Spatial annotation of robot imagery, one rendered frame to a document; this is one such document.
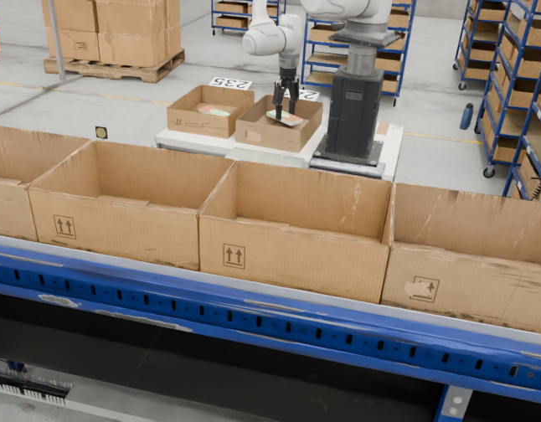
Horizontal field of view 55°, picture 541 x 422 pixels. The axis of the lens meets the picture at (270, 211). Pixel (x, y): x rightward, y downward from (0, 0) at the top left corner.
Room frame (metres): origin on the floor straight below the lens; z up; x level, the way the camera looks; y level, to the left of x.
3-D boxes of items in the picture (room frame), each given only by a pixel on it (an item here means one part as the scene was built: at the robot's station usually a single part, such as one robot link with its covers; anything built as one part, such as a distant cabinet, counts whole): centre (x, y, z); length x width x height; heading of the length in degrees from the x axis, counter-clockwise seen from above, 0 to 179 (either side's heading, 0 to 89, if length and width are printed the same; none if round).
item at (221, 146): (2.19, -0.05, 0.74); 1.00 x 0.58 x 0.03; 75
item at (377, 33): (2.02, -0.30, 1.24); 0.22 x 0.18 x 0.06; 64
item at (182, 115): (2.27, 0.29, 0.80); 0.38 x 0.28 x 0.10; 166
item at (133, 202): (1.09, 0.31, 0.96); 0.39 x 0.29 x 0.17; 79
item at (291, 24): (2.22, -0.03, 1.16); 0.13 x 0.11 x 0.16; 136
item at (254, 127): (2.16, -0.03, 0.80); 0.38 x 0.28 x 0.10; 163
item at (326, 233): (1.01, -0.07, 0.96); 0.39 x 0.29 x 0.17; 79
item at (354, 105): (2.00, -0.31, 0.91); 0.26 x 0.26 x 0.33; 75
